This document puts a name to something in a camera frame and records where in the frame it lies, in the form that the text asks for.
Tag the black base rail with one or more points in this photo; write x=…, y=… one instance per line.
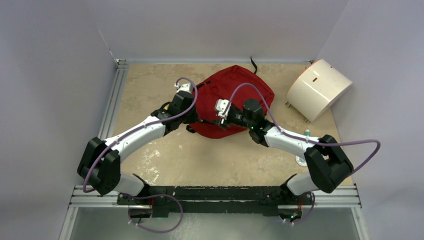
x=269, y=201

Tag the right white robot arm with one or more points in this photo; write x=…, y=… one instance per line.
x=327, y=163

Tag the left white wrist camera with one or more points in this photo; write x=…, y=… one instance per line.
x=184, y=88

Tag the red backpack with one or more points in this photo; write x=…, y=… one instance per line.
x=221, y=85

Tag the cream round lunch box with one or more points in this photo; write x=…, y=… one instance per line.
x=316, y=89

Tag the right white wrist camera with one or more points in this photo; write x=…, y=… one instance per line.
x=222, y=108

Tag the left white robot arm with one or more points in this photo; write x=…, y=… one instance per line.
x=100, y=166

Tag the aluminium frame rails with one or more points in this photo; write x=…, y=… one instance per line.
x=87, y=217

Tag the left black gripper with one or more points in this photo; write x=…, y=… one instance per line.
x=194, y=117

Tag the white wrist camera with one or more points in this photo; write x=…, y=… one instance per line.
x=222, y=108
x=184, y=88

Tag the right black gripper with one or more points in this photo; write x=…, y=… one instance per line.
x=222, y=124

